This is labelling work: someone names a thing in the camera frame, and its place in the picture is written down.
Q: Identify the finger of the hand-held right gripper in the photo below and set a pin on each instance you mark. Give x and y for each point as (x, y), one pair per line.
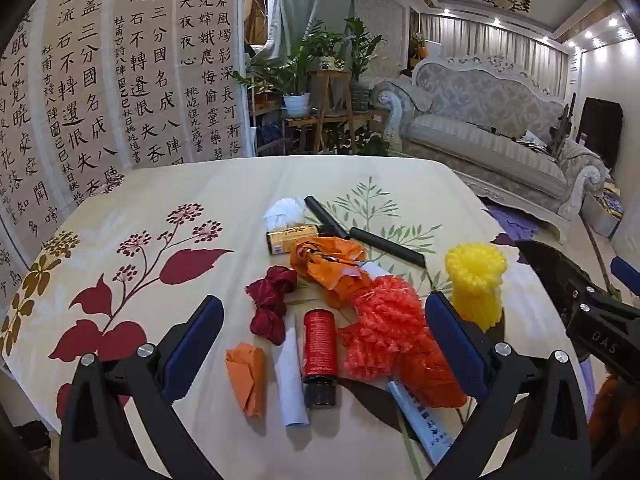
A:
(555, 272)
(625, 272)

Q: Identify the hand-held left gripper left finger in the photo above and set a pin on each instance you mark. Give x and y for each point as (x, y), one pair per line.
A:
(195, 345)

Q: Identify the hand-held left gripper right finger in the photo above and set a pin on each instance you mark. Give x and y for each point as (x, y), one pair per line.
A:
(457, 345)

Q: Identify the yellow foam net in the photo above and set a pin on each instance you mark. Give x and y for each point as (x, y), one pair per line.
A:
(475, 285)

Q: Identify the orange foam net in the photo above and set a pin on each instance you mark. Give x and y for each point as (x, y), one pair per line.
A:
(385, 325)

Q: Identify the white and blue tube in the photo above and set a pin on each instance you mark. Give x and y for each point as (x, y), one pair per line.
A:
(420, 415)

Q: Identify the red bottle with black cap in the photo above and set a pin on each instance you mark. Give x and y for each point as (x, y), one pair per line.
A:
(318, 345)

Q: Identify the orange mesh bag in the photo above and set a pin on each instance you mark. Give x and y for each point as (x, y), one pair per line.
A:
(435, 375)

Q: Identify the orange folded paper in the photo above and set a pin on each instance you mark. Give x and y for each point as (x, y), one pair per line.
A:
(245, 375)

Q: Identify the grey storage box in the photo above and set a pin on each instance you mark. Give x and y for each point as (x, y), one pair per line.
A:
(600, 215)

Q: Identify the purple cloth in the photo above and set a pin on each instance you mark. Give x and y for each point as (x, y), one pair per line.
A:
(510, 220)

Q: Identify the dark red crumpled wrapper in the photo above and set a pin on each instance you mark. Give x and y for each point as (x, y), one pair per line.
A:
(270, 305)

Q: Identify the white paper roll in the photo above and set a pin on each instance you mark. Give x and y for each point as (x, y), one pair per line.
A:
(290, 385)

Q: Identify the papers on sofa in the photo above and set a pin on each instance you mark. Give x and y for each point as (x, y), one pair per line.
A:
(532, 142)

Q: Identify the black folding stick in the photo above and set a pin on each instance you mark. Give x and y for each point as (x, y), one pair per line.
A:
(372, 240)

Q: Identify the yellow brown small box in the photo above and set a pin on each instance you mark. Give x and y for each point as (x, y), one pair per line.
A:
(292, 240)

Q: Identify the dark brown cabinet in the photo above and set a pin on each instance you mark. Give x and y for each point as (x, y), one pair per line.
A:
(602, 130)

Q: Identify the floral printed tablecloth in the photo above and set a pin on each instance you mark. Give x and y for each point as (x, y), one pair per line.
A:
(200, 200)

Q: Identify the toy rifle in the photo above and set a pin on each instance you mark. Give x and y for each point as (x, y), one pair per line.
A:
(565, 127)

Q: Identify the orange plastic bag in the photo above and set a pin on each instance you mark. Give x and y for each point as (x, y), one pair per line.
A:
(325, 270)

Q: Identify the ornate grey white sofa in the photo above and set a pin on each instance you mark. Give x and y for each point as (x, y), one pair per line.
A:
(475, 135)

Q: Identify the white crumpled tissue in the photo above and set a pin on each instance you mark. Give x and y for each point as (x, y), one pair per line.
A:
(282, 210)

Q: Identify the low green leafy plant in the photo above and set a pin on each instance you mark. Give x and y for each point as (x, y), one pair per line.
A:
(370, 142)

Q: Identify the beige pleated curtain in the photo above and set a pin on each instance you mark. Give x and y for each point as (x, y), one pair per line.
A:
(500, 42)

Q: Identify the orange yellow ornament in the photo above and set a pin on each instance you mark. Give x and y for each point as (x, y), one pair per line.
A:
(420, 52)

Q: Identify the wooden plant stand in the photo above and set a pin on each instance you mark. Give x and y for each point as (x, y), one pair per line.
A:
(327, 120)

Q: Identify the plant in white pot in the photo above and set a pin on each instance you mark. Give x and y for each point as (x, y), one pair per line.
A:
(296, 103)

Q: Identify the tall plant in dark pot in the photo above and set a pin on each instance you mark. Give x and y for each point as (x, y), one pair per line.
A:
(362, 50)

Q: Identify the plant in yellow patterned pot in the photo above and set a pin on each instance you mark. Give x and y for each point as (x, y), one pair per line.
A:
(332, 62)

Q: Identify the grey green curtain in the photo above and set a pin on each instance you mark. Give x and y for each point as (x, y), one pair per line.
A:
(305, 0)

